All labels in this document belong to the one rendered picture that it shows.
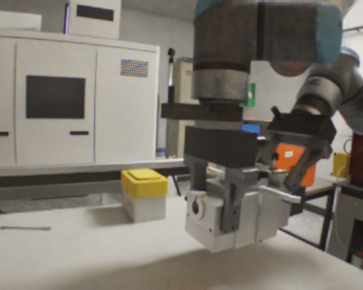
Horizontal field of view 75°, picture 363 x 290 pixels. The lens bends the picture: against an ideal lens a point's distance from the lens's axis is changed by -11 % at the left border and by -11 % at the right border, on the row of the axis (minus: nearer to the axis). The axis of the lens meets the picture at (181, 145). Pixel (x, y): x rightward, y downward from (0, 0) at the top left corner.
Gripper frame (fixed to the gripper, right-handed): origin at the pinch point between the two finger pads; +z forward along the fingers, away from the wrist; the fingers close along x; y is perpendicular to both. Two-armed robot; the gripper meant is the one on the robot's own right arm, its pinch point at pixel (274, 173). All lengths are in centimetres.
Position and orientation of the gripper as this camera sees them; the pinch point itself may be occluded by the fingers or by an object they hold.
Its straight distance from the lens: 51.9
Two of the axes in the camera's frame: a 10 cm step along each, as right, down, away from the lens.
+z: -6.0, 7.7, -2.1
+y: -6.4, -6.2, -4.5
